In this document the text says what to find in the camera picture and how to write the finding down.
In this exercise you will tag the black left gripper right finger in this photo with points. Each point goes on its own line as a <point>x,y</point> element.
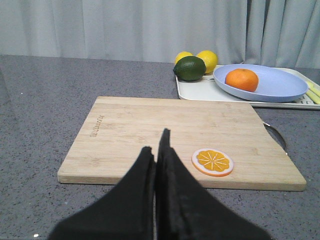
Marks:
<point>187,211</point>

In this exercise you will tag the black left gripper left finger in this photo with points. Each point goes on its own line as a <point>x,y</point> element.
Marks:
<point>124,213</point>

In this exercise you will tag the whole orange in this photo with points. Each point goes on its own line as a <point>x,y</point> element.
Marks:
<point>243,79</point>

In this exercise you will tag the light blue plate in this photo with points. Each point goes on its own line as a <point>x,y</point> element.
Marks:
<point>275,85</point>

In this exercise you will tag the white tray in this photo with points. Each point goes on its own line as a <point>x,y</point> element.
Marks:
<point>206,89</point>

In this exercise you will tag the orange slice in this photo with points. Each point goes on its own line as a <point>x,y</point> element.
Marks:
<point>212,162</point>

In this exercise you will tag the bamboo cutting board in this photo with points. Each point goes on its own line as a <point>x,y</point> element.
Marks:
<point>117,128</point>

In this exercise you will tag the green lime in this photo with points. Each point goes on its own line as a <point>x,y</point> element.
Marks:
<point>190,68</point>

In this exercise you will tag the yellow lemon right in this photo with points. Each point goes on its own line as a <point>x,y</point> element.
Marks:
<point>210,60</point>

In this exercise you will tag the yellow lemon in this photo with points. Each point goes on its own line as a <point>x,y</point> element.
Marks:
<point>181,55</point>
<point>210,60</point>

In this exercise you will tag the yellow lemon left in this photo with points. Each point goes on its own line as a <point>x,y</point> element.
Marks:
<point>181,55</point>

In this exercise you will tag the pale yellow fruit slices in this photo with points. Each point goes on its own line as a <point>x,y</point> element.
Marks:
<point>313,93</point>

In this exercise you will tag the grey curtain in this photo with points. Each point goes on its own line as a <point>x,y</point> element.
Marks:
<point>276,33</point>

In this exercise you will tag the metal cutting board handle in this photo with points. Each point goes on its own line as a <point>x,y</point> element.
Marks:
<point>275,134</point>

